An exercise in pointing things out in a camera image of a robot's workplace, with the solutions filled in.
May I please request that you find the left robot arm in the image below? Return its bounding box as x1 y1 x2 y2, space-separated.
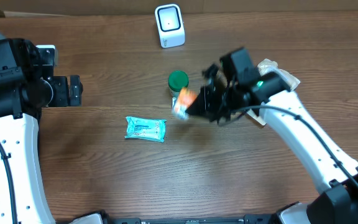
0 37 83 223

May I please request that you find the white barcode scanner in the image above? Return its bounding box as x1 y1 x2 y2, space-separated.
155 4 186 49

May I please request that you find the green lid plastic jar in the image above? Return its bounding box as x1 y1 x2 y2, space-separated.
168 70 189 97

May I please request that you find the beige snack pouch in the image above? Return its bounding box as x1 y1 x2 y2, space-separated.
249 58 303 112

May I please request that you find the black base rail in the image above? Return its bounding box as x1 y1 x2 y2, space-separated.
111 214 283 224

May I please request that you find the teal wet wipes pack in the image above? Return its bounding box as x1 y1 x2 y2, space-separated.
125 116 167 142

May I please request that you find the orange tissue packet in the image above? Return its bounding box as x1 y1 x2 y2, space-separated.
172 88 198 120

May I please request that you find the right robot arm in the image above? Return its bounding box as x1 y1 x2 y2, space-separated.
186 48 358 224

